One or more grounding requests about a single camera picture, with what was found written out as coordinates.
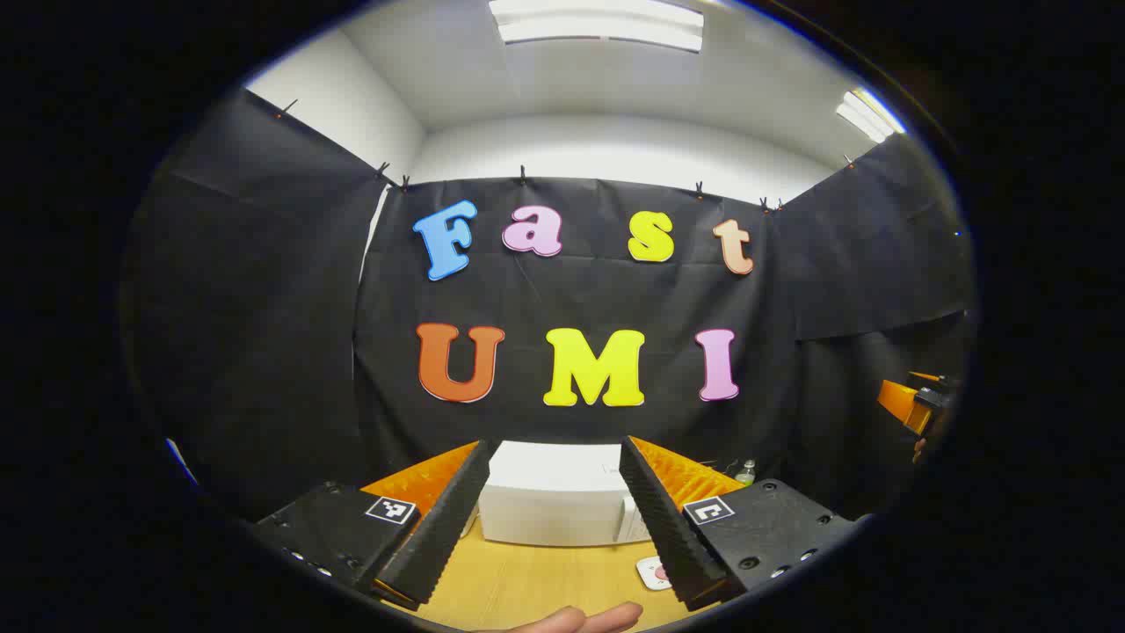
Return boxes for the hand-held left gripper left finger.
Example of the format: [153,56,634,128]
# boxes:
[253,438,493,609]

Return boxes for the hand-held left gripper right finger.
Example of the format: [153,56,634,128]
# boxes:
[619,435,860,612]

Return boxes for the white square plate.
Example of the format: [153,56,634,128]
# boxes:
[636,556,678,592]

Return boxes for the white microwave oven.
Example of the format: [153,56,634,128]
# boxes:
[477,441,656,548]

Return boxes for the black backdrop cloth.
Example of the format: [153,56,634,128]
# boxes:
[123,88,976,520]

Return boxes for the small ceiling light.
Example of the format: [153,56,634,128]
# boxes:
[835,88,906,144]

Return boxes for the row of small cloth clips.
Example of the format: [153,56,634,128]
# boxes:
[277,98,858,214]

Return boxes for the long ceiling light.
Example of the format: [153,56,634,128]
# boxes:
[489,0,706,54]

